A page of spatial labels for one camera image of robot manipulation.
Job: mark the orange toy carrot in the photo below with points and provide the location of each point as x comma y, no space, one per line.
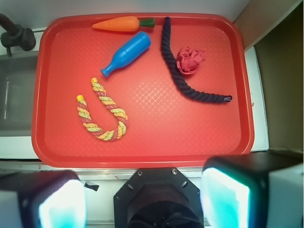
124,24

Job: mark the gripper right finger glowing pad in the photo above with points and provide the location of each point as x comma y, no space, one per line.
255,190

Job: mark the red plastic tray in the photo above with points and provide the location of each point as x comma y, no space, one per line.
137,118

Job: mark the steel sink basin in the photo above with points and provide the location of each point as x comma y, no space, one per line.
17,84

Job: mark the crumpled red paper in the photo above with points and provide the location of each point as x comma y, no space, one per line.
189,59

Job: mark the blue toy bottle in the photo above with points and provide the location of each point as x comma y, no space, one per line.
127,53

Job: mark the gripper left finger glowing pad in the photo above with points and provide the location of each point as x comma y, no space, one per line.
42,199

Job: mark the dark metal faucet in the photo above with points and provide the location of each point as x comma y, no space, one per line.
16,36

